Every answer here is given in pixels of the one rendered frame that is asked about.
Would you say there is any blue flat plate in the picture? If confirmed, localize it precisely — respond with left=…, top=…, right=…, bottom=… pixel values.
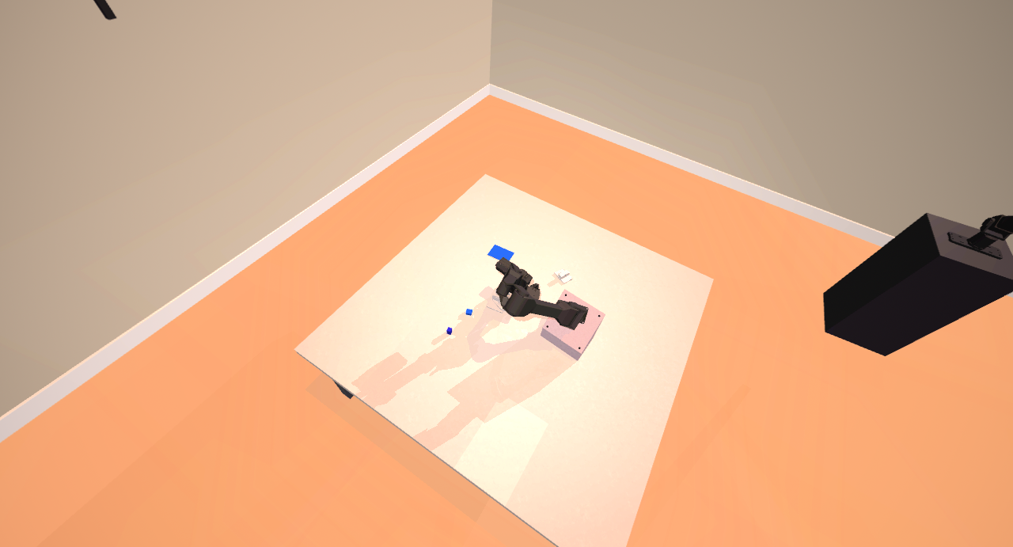
left=488, top=245, right=514, bottom=260

